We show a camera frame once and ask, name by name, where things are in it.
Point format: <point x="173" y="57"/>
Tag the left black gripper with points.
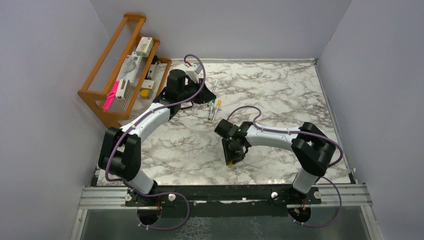
<point x="206" y="95"/>

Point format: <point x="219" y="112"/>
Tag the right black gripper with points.
<point x="230" y="156"/>

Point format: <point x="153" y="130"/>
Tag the white marker orange end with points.
<point x="215" y="113"/>

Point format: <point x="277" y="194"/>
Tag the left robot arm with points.
<point x="121" y="149"/>

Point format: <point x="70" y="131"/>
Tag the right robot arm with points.
<point x="314" y="151"/>

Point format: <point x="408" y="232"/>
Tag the white red small box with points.
<point x="148" y="85"/>

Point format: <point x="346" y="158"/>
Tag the yellow small block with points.
<point x="145" y="93"/>

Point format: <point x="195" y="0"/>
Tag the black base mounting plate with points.
<point x="215" y="201"/>

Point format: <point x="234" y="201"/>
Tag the wooden rack shelf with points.
<point x="101" y="91"/>

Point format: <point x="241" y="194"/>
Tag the white box top shelf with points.
<point x="144" y="46"/>

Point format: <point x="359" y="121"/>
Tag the white blister pack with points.
<point x="130" y="67"/>

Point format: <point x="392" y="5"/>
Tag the white box beside pink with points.
<point x="123" y="89"/>

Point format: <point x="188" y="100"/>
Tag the pink highlighter item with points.
<point x="111" y="96"/>

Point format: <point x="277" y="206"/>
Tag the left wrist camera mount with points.
<point x="193" y="71"/>

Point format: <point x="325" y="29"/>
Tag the aluminium rail frame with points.
<point x="114" y="198"/>

